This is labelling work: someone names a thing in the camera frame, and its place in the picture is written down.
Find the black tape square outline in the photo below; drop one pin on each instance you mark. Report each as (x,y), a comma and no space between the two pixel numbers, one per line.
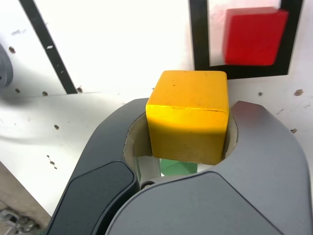
(199,36)

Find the red cube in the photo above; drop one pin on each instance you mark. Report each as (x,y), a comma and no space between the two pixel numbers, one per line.
(254,36)

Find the yellow cube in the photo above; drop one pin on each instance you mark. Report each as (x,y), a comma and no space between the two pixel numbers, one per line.
(188,117)

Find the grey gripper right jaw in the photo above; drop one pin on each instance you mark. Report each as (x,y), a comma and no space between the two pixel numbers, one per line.
(220,203)

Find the black tape strip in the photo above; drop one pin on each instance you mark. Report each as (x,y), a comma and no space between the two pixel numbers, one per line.
(49,44)

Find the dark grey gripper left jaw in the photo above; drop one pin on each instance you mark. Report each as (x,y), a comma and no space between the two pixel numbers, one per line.
(97,159)

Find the green cube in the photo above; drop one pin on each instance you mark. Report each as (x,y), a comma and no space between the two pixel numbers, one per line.
(176,167)

